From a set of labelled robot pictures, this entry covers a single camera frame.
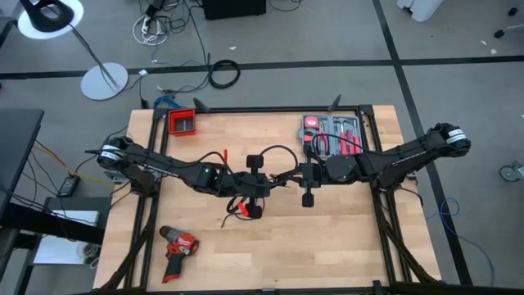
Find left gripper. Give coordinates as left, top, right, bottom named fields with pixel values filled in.
left=244, top=154, right=290, bottom=220

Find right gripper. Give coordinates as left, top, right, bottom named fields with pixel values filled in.
left=281, top=162, right=328, bottom=208

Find black cord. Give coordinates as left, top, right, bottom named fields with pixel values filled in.
left=220, top=144, right=300, bottom=229

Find grey tool case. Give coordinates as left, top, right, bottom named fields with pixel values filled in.
left=297, top=114, right=365, bottom=160

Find red plastic bin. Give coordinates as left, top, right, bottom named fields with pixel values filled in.
left=167, top=107, right=198, bottom=138

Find black equipment box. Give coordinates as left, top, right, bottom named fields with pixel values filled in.
left=201, top=0, right=268, bottom=21

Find white sheet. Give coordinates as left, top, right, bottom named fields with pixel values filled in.
left=52, top=209, right=101, bottom=228

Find black power adapter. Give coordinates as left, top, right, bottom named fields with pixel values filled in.
left=56, top=175, right=82, bottom=198

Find white machine base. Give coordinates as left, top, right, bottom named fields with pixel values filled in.
left=395, top=0, right=445, bottom=23

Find grey caster wheel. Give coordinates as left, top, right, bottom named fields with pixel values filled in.
left=498, top=161, right=524, bottom=183

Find black cart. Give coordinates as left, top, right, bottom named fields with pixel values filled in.
left=0, top=195, right=113, bottom=295

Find office chair base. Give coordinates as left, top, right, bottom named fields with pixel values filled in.
left=492, top=5, right=524, bottom=40

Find black desk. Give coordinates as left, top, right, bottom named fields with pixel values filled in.
left=0, top=107, right=45, bottom=211

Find red-handled pliers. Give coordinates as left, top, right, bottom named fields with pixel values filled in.
left=314, top=130, right=332, bottom=157

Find red-handled hammer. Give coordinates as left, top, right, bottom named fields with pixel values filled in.
left=334, top=117, right=350, bottom=157

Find red cordless drill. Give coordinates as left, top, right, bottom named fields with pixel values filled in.
left=158, top=225, right=201, bottom=285

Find coiled black floor cable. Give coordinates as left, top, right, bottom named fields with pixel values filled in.
left=207, top=58, right=242, bottom=90

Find blue floor cable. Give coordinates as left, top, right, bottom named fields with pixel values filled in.
left=425, top=197, right=497, bottom=288
left=152, top=93, right=178, bottom=111

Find ring light floor lamp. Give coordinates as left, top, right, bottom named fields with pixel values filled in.
left=17, top=0, right=130, bottom=102

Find yellow cable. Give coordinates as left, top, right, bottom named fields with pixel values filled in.
left=32, top=143, right=116, bottom=188

